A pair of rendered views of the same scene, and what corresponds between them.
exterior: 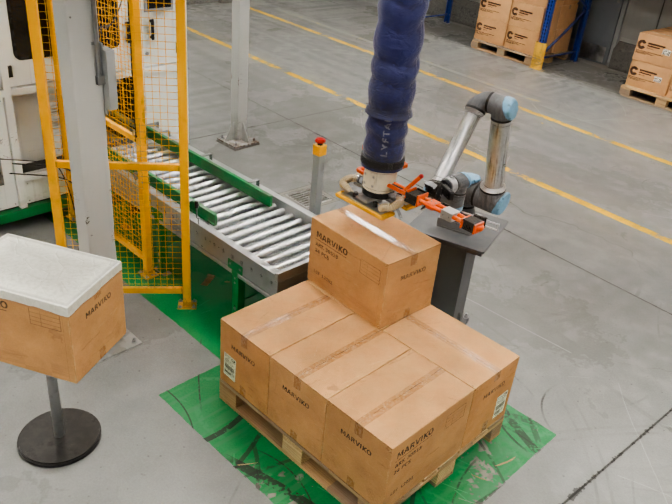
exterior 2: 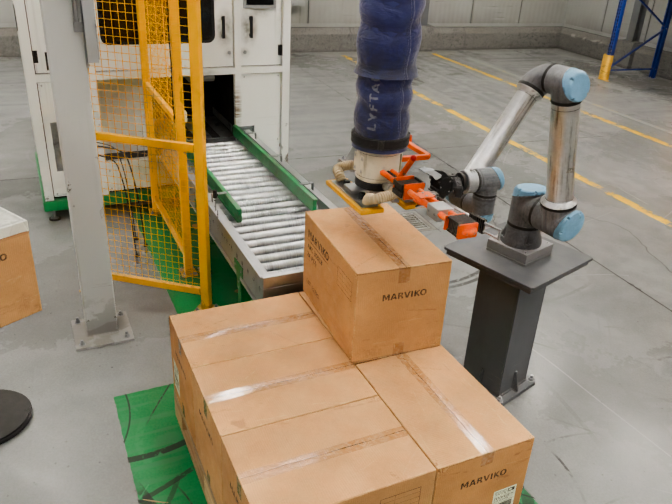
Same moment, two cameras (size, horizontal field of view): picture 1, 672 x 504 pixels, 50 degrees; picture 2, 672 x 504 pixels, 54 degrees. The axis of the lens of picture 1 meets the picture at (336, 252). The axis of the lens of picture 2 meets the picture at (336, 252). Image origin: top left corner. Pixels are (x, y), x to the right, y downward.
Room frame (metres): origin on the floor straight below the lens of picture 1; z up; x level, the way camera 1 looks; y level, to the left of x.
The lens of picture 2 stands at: (1.04, -0.96, 2.09)
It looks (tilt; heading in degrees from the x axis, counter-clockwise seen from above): 27 degrees down; 21
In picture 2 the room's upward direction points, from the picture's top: 3 degrees clockwise
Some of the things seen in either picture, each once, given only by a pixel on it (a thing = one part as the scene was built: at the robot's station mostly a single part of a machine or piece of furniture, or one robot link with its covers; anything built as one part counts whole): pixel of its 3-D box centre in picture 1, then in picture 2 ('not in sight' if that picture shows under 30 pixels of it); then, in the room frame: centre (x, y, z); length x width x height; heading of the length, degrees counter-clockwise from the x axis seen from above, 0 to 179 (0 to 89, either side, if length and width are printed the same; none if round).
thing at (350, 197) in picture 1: (364, 201); (354, 192); (3.33, -0.12, 1.14); 0.34 x 0.10 x 0.05; 47
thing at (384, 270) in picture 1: (371, 261); (370, 276); (3.40, -0.20, 0.74); 0.60 x 0.40 x 0.40; 44
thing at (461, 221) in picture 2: (471, 224); (460, 226); (2.99, -0.62, 1.24); 0.08 x 0.07 x 0.05; 47
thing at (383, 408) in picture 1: (365, 367); (329, 410); (2.97, -0.21, 0.34); 1.20 x 1.00 x 0.40; 48
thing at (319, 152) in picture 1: (314, 212); not in sight; (4.41, 0.17, 0.50); 0.07 x 0.07 x 1.00; 48
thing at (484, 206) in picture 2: (453, 200); (480, 205); (3.48, -0.60, 1.13); 0.12 x 0.09 x 0.12; 54
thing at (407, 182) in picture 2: (416, 196); (408, 187); (3.23, -0.37, 1.24); 0.10 x 0.08 x 0.06; 137
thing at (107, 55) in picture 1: (102, 75); (88, 24); (3.48, 1.25, 1.62); 0.20 x 0.05 x 0.30; 48
